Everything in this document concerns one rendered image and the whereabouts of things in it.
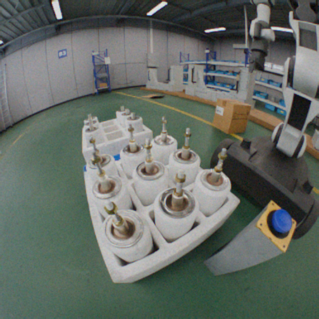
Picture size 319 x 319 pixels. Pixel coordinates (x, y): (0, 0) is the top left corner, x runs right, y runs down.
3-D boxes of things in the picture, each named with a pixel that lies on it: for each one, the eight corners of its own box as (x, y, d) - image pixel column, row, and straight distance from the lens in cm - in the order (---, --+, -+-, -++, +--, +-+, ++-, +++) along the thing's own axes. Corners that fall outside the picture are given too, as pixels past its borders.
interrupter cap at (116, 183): (88, 199, 32) (87, 197, 31) (98, 176, 36) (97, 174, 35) (118, 200, 28) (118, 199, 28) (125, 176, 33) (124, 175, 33)
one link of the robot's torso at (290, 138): (274, 136, 92) (287, 56, 75) (300, 152, 92) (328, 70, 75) (266, 149, 79) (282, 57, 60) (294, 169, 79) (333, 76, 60)
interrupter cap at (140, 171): (152, 186, 30) (151, 184, 29) (130, 173, 34) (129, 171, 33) (169, 169, 34) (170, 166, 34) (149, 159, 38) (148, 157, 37)
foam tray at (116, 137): (132, 135, 112) (130, 115, 106) (154, 157, 81) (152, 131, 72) (88, 148, 109) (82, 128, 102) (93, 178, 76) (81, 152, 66)
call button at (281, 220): (273, 211, 26) (280, 204, 25) (287, 224, 27) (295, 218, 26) (264, 225, 23) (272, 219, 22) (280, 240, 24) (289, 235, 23)
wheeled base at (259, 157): (256, 144, 124) (266, 108, 116) (303, 176, 123) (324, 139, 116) (213, 173, 71) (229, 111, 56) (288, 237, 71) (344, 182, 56)
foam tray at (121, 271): (168, 171, 70) (169, 143, 59) (221, 226, 56) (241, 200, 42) (99, 200, 64) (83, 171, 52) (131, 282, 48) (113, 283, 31)
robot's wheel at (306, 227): (291, 214, 85) (314, 188, 75) (297, 219, 86) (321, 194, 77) (280, 240, 70) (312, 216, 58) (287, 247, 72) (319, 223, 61)
